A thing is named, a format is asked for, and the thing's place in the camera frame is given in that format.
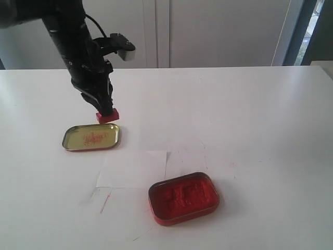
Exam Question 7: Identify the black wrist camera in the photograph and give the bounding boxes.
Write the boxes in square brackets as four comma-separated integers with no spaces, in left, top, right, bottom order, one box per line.
[93,33,136,61]

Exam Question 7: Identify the gold tin lid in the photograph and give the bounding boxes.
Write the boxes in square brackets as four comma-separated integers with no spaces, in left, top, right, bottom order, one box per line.
[62,123,121,152]

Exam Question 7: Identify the white paper sheet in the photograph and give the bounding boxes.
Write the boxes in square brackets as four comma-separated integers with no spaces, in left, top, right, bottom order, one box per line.
[96,150,167,188]

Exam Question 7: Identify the red ink pad tin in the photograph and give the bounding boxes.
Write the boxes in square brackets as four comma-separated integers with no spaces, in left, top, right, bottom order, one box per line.
[148,172,220,227]

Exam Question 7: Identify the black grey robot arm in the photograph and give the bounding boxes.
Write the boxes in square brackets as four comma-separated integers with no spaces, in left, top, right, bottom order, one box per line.
[1,1,115,117]

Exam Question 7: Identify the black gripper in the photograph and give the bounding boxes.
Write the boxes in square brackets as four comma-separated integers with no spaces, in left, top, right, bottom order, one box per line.
[68,59,113,116]

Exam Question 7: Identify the white side table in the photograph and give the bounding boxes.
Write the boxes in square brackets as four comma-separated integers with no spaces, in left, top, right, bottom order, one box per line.
[311,60,333,79]

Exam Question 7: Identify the white cabinet doors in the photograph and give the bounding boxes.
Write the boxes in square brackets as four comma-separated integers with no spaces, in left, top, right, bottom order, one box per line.
[0,0,304,70]

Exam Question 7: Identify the red rubber stamp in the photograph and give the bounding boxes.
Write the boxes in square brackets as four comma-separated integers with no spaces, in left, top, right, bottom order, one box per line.
[96,108,119,124]

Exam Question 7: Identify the dark window frame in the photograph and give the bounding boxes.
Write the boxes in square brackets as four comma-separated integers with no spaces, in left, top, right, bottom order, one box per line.
[283,0,332,66]

